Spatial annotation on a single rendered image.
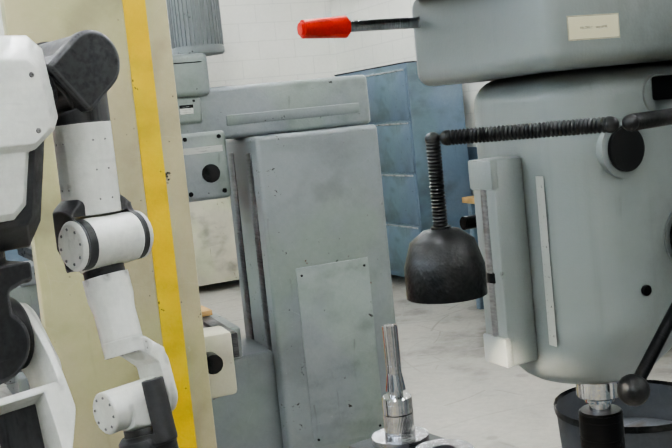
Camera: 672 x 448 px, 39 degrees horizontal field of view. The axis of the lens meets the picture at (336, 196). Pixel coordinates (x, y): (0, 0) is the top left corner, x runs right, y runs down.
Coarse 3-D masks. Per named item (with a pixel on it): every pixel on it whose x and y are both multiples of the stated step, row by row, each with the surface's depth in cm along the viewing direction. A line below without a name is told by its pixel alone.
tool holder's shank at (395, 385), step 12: (384, 324) 148; (396, 324) 147; (384, 336) 146; (396, 336) 146; (384, 348) 147; (396, 348) 146; (396, 360) 146; (396, 372) 146; (396, 384) 146; (396, 396) 147
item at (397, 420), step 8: (384, 408) 147; (392, 408) 146; (400, 408) 146; (408, 408) 146; (384, 416) 147; (392, 416) 146; (400, 416) 146; (408, 416) 146; (384, 424) 148; (392, 424) 146; (400, 424) 146; (408, 424) 146; (392, 432) 146; (400, 432) 146; (408, 432) 146
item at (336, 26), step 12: (300, 24) 97; (312, 24) 97; (324, 24) 97; (336, 24) 98; (348, 24) 98; (360, 24) 100; (372, 24) 100; (384, 24) 101; (396, 24) 101; (408, 24) 102; (300, 36) 98; (312, 36) 97; (324, 36) 98; (336, 36) 98
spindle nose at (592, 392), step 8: (576, 384) 103; (584, 384) 102; (592, 384) 101; (600, 384) 101; (608, 384) 101; (616, 384) 101; (576, 392) 103; (584, 392) 102; (592, 392) 101; (600, 392) 101; (608, 392) 101; (616, 392) 101; (592, 400) 101; (600, 400) 101
